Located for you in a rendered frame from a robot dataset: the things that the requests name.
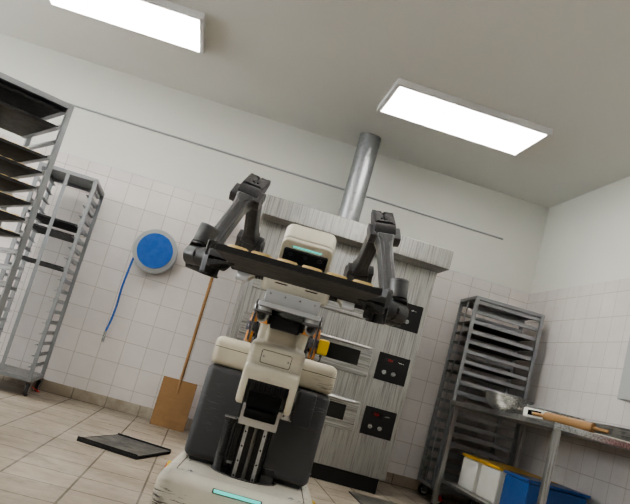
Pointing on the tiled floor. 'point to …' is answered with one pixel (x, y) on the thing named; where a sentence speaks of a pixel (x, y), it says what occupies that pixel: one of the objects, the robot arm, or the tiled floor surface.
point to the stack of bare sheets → (124, 445)
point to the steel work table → (551, 448)
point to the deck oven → (355, 345)
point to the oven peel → (177, 392)
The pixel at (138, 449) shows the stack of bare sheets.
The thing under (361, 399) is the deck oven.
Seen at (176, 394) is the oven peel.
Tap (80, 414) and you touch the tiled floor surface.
